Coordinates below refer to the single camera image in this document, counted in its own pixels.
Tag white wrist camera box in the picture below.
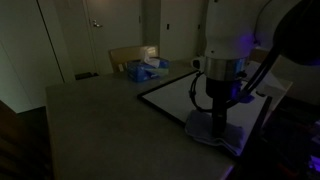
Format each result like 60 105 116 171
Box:
244 61 288 98

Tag robot base with blue lights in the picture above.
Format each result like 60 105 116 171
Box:
306 119 320 174

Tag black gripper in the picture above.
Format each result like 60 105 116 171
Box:
204 77 242 137

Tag blue tissue box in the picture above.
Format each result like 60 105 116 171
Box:
125 49 170 83

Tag grey towel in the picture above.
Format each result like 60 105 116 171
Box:
184 109 246 157

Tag metal door handle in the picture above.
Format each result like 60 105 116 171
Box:
91 19 104 29

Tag black framed whiteboard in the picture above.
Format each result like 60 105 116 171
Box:
137 68 276 164

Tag white door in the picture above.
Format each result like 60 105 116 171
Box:
83 0 144 76

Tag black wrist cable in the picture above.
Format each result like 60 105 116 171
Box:
188 46 281 113

